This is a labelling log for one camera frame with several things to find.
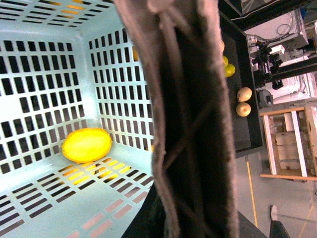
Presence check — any wooden crate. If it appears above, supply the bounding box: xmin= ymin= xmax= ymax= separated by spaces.
xmin=260 ymin=107 xmax=317 ymax=181

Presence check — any yellow lemon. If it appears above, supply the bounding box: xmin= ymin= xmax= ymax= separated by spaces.
xmin=61 ymin=128 xmax=112 ymax=164

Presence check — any light teal plastic basket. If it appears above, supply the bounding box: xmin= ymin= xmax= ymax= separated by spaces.
xmin=0 ymin=0 xmax=154 ymax=238

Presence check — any brown basket handle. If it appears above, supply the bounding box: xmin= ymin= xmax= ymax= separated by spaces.
xmin=115 ymin=0 xmax=239 ymax=238

